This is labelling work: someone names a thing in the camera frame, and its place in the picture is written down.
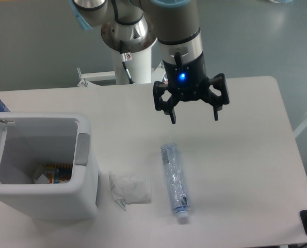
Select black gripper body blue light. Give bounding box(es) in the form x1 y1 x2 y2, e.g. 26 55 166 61
163 53 207 102

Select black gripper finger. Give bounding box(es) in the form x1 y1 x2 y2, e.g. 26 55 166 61
199 73 230 121
153 81 180 124

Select clear plastic water bottle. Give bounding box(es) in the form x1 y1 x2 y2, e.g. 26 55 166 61
160 143 190 224

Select white paper wrapper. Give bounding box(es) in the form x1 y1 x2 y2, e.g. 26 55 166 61
108 171 152 211

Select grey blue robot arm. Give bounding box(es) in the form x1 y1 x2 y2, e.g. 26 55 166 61
69 1 230 122

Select colourful trash in bin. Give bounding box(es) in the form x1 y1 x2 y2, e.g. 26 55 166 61
32 164 73 184

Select white plastic trash can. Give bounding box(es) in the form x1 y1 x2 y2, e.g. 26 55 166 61
0 112 99 220

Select white pedestal foot right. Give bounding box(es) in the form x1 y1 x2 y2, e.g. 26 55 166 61
151 61 168 83

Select white pedestal foot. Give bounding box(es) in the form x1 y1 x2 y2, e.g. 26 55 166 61
77 67 116 87
151 61 168 83

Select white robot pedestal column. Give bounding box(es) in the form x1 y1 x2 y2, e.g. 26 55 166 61
111 39 157 85

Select black cable on pedestal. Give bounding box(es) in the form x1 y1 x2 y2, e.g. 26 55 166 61
119 40 136 85

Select white pedestal foot left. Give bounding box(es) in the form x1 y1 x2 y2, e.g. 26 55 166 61
77 67 116 87

